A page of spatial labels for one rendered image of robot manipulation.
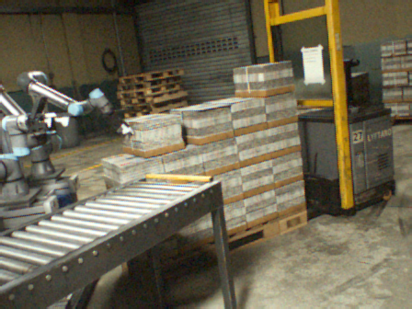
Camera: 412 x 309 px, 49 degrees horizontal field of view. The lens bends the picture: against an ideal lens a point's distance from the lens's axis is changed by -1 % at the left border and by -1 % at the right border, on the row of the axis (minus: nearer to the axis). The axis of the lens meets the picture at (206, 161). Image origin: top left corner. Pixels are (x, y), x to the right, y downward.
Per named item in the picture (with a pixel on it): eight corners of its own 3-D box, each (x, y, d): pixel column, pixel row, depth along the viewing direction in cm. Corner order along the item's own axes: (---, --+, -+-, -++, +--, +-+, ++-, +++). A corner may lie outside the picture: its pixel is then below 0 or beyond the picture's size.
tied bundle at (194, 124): (172, 142, 336) (167, 110, 331) (205, 133, 351) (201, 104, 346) (200, 145, 304) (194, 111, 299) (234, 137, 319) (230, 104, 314)
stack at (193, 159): (120, 270, 326) (99, 158, 309) (250, 223, 383) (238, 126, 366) (143, 290, 294) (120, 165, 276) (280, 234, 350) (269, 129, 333)
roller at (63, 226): (47, 228, 202) (44, 217, 201) (120, 241, 174) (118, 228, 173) (38, 232, 198) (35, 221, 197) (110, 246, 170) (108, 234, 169)
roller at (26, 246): (7, 245, 187) (5, 234, 186) (80, 262, 159) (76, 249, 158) (-4, 249, 183) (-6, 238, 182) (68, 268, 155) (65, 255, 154)
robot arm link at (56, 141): (37, 157, 295) (17, 73, 284) (50, 152, 309) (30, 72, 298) (53, 154, 292) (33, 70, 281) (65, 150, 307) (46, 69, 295)
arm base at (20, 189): (-5, 201, 234) (-9, 183, 232) (6, 193, 249) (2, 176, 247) (24, 198, 235) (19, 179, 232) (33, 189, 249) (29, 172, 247)
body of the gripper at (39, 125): (58, 131, 205) (38, 131, 210) (56, 111, 205) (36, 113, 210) (45, 131, 199) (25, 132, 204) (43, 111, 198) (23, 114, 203)
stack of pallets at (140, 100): (160, 127, 1082) (151, 72, 1055) (193, 125, 1032) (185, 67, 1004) (122, 139, 974) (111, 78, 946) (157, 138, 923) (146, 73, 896)
